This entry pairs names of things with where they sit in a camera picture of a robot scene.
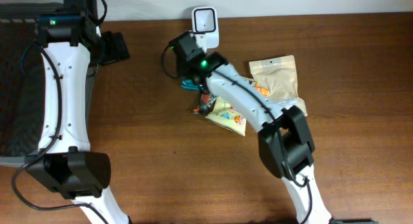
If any black red snack packet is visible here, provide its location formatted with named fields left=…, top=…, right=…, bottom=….
left=192, top=93, right=217, bottom=114

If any beige kraft paper pouch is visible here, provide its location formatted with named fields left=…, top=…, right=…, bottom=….
left=248, top=55, right=308, bottom=116

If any grey plastic mesh basket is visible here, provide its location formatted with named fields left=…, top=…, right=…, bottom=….
left=1, top=3, right=96, bottom=167

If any yellow snack chip bag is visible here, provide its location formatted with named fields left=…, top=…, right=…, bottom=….
left=206, top=97, right=247, bottom=136

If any teal mouthwash bottle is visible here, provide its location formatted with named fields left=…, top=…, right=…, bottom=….
left=181, top=79, right=199, bottom=91

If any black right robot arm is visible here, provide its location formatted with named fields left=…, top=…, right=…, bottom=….
left=167, top=32, right=334, bottom=224

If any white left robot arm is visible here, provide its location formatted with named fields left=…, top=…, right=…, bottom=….
left=23, top=0, right=131, bottom=223

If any white barcode scanner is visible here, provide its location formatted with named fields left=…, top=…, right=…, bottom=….
left=191, top=6, right=219, bottom=49

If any small orange juice carton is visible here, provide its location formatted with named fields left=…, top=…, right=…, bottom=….
left=254, top=85, right=270, bottom=97

